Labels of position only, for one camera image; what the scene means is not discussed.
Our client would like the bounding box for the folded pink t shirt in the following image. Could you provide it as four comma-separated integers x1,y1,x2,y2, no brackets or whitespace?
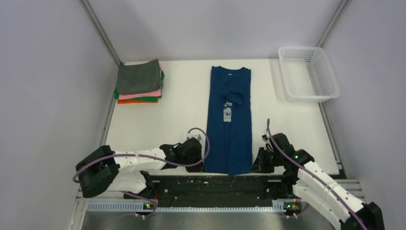
114,60,164,101

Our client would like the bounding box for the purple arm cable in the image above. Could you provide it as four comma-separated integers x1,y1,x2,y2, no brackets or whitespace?
266,118,369,230
72,127,211,219

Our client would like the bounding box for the white slotted cable duct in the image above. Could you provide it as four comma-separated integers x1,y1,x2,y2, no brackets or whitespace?
87,201,298,213

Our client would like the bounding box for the folded grey t shirt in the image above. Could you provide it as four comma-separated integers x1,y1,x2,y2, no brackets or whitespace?
116,59,163,94

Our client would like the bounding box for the folded orange t shirt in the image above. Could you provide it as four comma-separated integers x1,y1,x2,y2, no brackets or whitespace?
117,99,158,104

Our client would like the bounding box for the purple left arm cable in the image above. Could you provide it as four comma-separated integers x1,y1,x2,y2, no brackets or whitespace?
72,127,211,219

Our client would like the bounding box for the left aluminium frame post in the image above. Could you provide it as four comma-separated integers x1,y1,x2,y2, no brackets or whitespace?
79,0,123,66

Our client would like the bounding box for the folded green t shirt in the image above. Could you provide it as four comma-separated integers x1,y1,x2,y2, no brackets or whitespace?
114,70,165,101

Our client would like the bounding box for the dark blue t shirt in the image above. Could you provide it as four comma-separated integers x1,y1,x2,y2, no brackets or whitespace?
204,66,253,175

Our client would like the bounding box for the aluminium frame post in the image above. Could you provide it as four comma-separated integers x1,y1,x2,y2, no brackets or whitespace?
317,0,352,47
79,0,123,66

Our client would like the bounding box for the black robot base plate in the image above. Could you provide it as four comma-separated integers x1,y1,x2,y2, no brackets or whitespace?
138,174,304,207

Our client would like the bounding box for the right aluminium frame post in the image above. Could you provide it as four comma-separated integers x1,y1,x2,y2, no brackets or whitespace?
317,0,352,47

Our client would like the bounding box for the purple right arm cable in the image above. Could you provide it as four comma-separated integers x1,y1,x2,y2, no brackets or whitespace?
266,118,369,230

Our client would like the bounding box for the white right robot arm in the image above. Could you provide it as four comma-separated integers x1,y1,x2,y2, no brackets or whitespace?
250,133,385,230

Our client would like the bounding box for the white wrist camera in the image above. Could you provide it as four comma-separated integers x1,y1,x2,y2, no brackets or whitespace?
186,133,203,142
261,135,271,143

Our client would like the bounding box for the white perforated plastic basket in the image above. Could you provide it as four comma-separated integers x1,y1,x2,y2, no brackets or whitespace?
278,46,340,103

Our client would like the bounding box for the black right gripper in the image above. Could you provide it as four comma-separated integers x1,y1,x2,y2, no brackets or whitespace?
249,147,283,173

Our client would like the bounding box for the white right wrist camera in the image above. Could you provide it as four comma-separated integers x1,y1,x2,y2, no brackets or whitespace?
261,135,271,143

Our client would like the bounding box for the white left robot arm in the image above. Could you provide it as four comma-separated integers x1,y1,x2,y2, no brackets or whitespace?
73,135,205,199

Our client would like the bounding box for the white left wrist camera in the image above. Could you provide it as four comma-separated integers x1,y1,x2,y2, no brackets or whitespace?
186,133,203,142

